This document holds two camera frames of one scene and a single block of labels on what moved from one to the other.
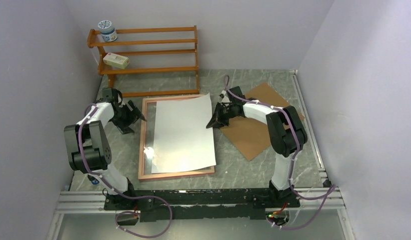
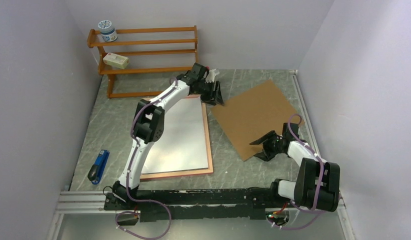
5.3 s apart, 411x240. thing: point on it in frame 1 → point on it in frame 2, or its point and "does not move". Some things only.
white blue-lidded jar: x=107 y=30 does not move
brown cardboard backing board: x=250 y=136 does not move
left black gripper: x=135 y=111 → x=215 y=97
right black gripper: x=216 y=120 → x=267 y=155
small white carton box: x=116 y=60 does not move
